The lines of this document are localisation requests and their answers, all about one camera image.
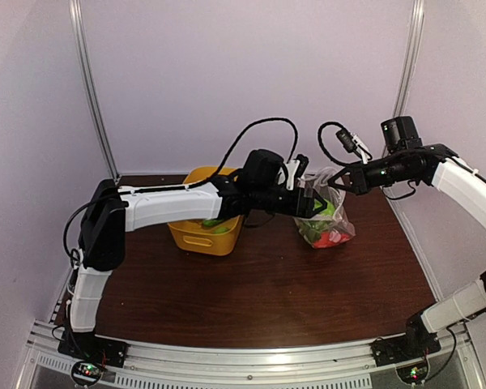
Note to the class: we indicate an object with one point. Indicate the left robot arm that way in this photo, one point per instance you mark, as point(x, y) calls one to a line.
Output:
point(115, 211)

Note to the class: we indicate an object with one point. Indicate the clear zip top bag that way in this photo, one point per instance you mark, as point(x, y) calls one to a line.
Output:
point(318, 182)

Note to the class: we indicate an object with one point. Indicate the front aluminium rail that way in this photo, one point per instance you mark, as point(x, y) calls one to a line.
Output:
point(147, 365)

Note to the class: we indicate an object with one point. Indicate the yellow plastic basket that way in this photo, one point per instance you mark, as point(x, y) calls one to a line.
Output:
point(189, 235)

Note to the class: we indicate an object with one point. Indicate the right aluminium frame post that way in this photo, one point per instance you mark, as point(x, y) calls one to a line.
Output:
point(415, 33)

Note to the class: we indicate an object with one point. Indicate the red toy tomato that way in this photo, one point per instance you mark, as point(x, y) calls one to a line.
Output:
point(330, 239)

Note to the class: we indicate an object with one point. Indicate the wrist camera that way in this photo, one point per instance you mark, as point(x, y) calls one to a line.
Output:
point(354, 145)
point(293, 171)

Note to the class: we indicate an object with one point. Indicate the green toy guava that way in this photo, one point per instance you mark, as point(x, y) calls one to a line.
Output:
point(222, 229)

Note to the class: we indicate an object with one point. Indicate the green toy bitter gourd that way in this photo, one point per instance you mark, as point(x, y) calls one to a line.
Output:
point(211, 223)

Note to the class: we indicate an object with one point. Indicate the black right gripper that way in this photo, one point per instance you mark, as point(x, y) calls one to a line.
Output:
point(359, 180)

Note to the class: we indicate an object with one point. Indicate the left aluminium frame post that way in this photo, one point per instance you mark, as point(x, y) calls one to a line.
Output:
point(76, 18)

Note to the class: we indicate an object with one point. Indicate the green toy leaf vegetable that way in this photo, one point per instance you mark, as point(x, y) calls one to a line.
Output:
point(312, 230)

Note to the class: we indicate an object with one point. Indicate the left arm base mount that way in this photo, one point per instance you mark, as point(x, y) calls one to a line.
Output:
point(93, 354)

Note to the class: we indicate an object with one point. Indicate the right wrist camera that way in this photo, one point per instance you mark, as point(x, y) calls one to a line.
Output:
point(354, 145)

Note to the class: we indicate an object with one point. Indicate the aluminium frame post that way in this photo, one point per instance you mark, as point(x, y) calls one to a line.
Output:
point(76, 18)
point(415, 33)

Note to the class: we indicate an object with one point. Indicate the green toy apple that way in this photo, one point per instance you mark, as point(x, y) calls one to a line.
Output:
point(330, 212)

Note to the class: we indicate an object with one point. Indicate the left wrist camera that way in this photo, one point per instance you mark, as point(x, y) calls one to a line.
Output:
point(293, 171)

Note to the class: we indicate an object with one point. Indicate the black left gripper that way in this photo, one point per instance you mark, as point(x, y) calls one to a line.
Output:
point(304, 202)

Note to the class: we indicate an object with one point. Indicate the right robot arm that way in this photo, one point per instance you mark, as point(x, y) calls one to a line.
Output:
point(412, 249)

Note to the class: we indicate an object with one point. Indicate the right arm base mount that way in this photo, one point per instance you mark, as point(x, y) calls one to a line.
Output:
point(409, 351)

